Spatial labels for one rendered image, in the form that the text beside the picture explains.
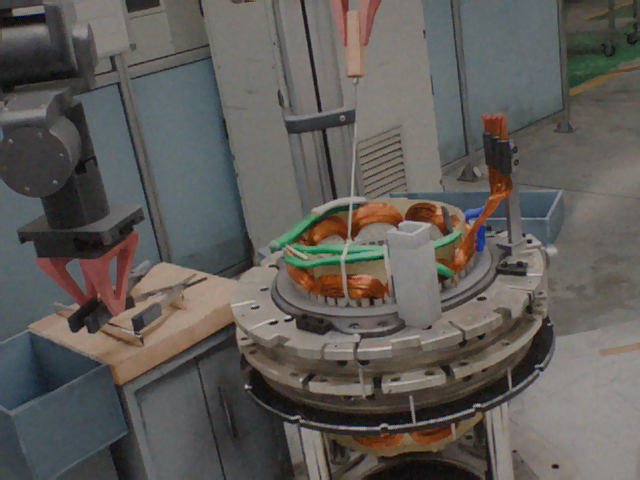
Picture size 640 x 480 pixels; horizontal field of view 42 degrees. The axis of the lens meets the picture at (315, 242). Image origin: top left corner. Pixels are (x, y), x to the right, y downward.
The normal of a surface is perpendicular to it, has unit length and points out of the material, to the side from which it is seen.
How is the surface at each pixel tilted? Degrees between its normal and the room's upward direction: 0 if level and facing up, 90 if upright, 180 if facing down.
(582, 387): 0
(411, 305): 90
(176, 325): 0
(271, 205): 90
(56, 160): 91
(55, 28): 86
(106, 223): 1
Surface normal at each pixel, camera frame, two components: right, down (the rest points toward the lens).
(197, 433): 0.71, 0.14
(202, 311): -0.16, -0.92
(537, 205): -0.41, 0.39
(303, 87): 0.11, 0.33
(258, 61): -0.72, 0.36
